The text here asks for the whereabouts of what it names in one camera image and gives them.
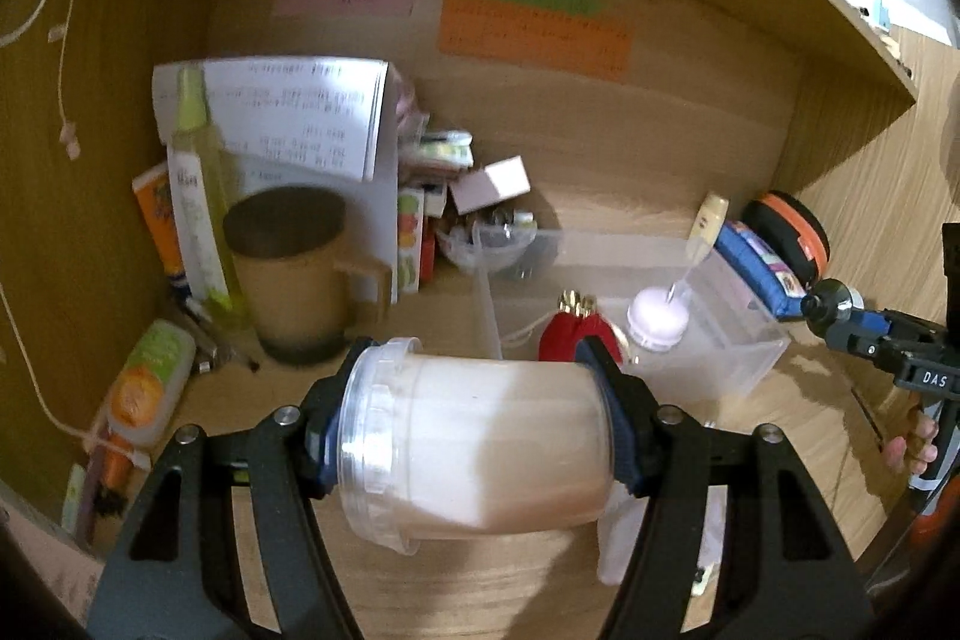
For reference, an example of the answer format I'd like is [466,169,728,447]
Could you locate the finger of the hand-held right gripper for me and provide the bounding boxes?
[801,278,912,357]

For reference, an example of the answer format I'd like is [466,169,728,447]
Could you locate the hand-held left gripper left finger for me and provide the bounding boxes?
[86,336,376,640]

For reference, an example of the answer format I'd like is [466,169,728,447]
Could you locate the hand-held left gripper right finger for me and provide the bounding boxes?
[574,332,878,640]

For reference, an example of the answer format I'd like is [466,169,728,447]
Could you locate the clear plastic storage box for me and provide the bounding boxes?
[472,227,792,402]

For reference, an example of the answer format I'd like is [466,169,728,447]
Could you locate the clear plastic jar white contents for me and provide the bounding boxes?
[336,340,620,555]

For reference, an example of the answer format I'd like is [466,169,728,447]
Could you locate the wooden desktop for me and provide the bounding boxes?
[45,160,960,640]

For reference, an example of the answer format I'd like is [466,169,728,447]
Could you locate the person's right hand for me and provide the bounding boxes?
[883,411,940,477]

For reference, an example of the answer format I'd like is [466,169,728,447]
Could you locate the red pouch gold clasp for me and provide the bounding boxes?
[538,291,627,363]

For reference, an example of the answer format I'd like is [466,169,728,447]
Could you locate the black case orange zipper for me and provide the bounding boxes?
[742,190,831,289]

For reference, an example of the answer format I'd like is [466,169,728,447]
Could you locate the blue patchwork pouch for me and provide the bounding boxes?
[712,220,815,319]

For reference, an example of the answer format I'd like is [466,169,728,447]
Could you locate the dark pens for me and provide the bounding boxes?
[178,297,261,373]

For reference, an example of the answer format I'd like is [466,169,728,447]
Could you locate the brown mug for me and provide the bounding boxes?
[223,184,395,365]

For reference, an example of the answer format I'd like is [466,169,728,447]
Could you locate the green orange cream tube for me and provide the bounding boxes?
[105,319,197,450]

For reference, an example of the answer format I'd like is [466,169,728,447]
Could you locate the small cream bottle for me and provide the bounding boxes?
[688,192,730,259]

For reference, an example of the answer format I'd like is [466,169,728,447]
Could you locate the fruit print box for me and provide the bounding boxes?
[396,186,428,294]

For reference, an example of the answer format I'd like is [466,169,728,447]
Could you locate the clear plastic bowl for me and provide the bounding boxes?
[437,212,538,278]

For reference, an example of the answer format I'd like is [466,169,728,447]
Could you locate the green spray bottle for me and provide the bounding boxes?
[169,66,250,327]

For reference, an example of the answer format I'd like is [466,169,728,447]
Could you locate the orange box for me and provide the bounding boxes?
[131,161,188,298]

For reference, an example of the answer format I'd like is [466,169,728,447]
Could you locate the small white cardboard box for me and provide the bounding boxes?
[448,156,532,215]

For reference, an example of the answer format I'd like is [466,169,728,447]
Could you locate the stack of books and papers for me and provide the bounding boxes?
[397,85,477,191]

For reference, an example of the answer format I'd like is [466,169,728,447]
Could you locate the white printed receipt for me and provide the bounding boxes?
[152,56,389,184]

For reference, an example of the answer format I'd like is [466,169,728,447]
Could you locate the orange paper note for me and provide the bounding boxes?
[437,0,633,80]

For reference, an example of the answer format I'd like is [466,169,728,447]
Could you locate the thin white cable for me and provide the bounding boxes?
[0,284,152,470]

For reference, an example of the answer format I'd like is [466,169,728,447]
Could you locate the white cable with clips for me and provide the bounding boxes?
[47,0,89,163]

